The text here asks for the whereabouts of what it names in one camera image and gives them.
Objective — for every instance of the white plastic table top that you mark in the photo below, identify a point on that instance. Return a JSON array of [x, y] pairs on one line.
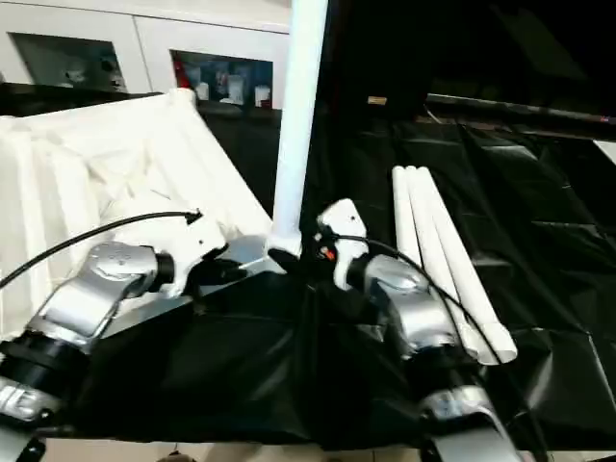
[[96, 159]]

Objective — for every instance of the white flat board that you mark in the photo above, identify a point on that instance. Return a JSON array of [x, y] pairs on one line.
[[606, 152]]

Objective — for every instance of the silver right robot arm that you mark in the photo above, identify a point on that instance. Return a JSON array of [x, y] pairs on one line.
[[414, 308]]

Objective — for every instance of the black plastic table mat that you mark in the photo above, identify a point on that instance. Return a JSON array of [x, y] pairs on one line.
[[250, 366]]

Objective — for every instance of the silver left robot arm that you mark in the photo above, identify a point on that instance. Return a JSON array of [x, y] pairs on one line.
[[96, 289]]

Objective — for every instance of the white plastic table leg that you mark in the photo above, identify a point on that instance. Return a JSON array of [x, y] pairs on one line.
[[423, 212], [457, 240], [298, 120], [406, 212]]

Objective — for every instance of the red cabinet item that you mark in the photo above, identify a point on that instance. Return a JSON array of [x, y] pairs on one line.
[[179, 67]]

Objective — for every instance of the long dark metal rod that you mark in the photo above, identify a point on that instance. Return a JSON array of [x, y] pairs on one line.
[[529, 111]]

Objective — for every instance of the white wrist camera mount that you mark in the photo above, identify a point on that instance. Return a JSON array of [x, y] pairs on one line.
[[197, 245], [346, 226]]

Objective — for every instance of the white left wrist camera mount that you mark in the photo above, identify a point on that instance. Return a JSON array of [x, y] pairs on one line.
[[197, 245]]

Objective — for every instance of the white glass-door cabinet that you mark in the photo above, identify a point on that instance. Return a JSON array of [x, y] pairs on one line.
[[144, 33]]

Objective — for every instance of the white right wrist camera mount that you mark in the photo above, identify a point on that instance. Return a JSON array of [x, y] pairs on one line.
[[346, 226]]

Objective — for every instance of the small tan label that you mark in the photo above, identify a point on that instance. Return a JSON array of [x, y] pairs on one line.
[[377, 100]]

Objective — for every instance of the large black backdrop sheet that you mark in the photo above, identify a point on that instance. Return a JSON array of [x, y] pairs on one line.
[[457, 48]]

